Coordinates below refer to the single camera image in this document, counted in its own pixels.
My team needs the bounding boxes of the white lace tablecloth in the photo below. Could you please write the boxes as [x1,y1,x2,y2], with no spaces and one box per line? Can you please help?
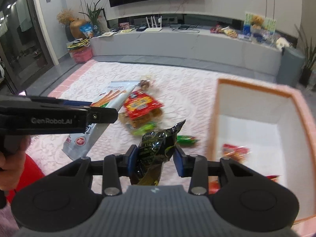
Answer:
[24,59,316,195]

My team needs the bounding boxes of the left hand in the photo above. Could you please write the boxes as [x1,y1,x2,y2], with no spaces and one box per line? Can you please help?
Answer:
[0,135,31,191]

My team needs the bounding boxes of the green snack packet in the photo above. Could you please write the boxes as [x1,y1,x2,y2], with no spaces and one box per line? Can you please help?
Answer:
[132,122,156,136]

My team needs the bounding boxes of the green plant in glass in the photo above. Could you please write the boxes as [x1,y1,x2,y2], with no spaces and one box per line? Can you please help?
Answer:
[80,0,104,36]

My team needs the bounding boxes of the pink storage box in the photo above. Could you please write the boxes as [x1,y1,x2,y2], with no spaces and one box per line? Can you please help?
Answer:
[72,47,93,63]

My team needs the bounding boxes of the white noodle snack packet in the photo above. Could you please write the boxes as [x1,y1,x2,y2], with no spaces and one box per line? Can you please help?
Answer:
[62,80,140,161]

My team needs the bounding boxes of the white wifi router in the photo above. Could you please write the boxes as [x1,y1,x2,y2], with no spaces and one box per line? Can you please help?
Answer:
[145,16,162,32]

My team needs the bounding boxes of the peanut snack clear bag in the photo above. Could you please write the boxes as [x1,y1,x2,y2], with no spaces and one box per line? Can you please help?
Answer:
[118,108,163,130]

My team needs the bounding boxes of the blue snack bag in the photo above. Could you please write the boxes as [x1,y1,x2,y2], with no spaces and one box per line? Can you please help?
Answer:
[79,23,94,39]

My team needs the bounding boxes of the clear wrapped candy bag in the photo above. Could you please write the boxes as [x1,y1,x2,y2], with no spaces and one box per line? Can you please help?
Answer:
[138,75,154,90]

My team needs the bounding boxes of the red cracker bag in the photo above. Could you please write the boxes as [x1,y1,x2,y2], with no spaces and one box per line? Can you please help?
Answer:
[124,91,163,119]

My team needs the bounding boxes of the grey trash bin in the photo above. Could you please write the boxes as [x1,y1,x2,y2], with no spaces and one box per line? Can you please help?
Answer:
[276,47,305,87]

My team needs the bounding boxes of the grey tv console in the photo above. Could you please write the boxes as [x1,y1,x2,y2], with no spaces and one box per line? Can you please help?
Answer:
[90,28,282,75]

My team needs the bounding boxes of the teddy bear gift box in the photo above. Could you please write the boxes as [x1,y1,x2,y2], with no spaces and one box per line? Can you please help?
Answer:
[243,12,276,45]

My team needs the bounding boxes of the brown vase dried flowers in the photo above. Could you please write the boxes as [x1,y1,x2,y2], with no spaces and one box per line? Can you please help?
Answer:
[56,9,87,42]

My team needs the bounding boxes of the potted green plant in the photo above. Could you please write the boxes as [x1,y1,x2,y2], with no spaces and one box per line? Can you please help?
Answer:
[295,25,315,87]

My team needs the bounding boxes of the dark olive snack packet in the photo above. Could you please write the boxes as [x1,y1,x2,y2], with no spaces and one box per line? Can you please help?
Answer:
[130,120,185,186]

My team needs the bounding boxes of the red fries snack bag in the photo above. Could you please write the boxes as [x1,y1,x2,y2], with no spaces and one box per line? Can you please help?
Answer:
[222,143,250,163]

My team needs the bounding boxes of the snack pile on console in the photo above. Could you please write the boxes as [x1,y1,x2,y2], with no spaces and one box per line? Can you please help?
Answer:
[210,25,238,39]

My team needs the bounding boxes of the orange cardboard box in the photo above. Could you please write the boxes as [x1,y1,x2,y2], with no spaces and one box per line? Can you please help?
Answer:
[206,78,315,222]

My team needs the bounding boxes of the green candy bar wrapper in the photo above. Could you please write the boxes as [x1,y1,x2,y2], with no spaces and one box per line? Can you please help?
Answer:
[176,135,198,146]

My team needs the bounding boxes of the glass sliding door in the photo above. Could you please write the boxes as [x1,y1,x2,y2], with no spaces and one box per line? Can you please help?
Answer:
[1,0,54,94]

